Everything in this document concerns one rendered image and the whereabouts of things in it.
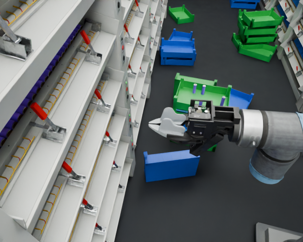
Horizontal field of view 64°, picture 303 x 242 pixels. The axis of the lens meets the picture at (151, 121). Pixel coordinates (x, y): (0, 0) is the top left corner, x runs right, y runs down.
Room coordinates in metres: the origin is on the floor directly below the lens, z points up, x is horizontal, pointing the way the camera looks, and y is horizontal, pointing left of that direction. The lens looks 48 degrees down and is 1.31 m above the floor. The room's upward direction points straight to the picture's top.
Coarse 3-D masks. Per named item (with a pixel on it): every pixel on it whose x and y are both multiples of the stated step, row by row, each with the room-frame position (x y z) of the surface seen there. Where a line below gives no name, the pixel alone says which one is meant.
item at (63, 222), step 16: (112, 80) 0.72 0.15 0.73; (96, 96) 0.63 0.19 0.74; (112, 96) 0.64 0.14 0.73; (96, 112) 0.55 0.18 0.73; (112, 112) 0.60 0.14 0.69; (80, 128) 0.48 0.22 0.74; (96, 128) 0.49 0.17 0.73; (96, 144) 0.43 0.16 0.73; (80, 160) 0.37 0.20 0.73; (64, 192) 0.27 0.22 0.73; (80, 192) 0.28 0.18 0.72; (48, 208) 0.23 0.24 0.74; (64, 208) 0.23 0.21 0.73; (64, 224) 0.20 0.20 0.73; (48, 240) 0.16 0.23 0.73; (64, 240) 0.16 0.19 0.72
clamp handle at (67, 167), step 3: (63, 162) 0.31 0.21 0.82; (63, 165) 0.30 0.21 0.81; (66, 165) 0.31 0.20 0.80; (63, 168) 0.30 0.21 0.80; (66, 168) 0.30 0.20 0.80; (69, 168) 0.31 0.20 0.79; (69, 171) 0.30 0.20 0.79; (72, 171) 0.31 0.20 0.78; (72, 174) 0.30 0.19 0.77; (75, 174) 0.31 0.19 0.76; (75, 177) 0.30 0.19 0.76; (78, 177) 0.31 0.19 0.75
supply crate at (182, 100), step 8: (184, 80) 1.17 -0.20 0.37; (184, 88) 1.16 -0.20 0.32; (192, 88) 1.16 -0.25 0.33; (200, 88) 1.14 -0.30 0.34; (208, 88) 1.13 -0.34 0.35; (216, 88) 1.12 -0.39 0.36; (224, 88) 1.10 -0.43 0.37; (176, 96) 1.00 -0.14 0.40; (184, 96) 1.09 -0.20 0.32; (192, 96) 1.09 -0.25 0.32; (200, 96) 1.09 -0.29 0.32; (208, 96) 1.09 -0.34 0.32; (216, 96) 1.09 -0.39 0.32; (224, 96) 1.09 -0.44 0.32; (176, 104) 0.99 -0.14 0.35; (184, 104) 0.97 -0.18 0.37; (216, 104) 1.02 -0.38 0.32; (224, 104) 1.02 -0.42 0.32
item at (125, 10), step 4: (124, 0) 0.97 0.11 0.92; (128, 0) 0.98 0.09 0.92; (132, 0) 1.00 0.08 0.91; (124, 4) 0.94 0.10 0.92; (128, 4) 0.95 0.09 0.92; (132, 4) 1.04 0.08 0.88; (124, 8) 0.82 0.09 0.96; (128, 8) 0.92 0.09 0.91; (124, 12) 0.82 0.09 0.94; (128, 12) 0.95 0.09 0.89; (124, 16) 0.85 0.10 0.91; (124, 20) 0.86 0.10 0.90
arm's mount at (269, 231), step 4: (268, 228) 0.39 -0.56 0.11; (268, 232) 0.37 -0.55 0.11; (272, 232) 0.37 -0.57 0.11; (276, 232) 0.37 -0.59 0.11; (280, 232) 0.37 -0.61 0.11; (284, 232) 0.37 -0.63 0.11; (268, 236) 0.36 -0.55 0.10; (272, 236) 0.36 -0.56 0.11; (276, 236) 0.36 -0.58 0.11; (280, 236) 0.36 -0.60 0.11; (284, 236) 0.36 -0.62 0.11; (288, 236) 0.36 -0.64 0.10; (292, 236) 0.36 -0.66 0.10; (296, 236) 0.36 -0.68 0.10; (300, 236) 0.36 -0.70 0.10; (268, 240) 0.34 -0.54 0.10; (272, 240) 0.34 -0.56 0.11; (276, 240) 0.34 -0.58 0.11; (280, 240) 0.34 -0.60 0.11; (284, 240) 0.34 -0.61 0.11
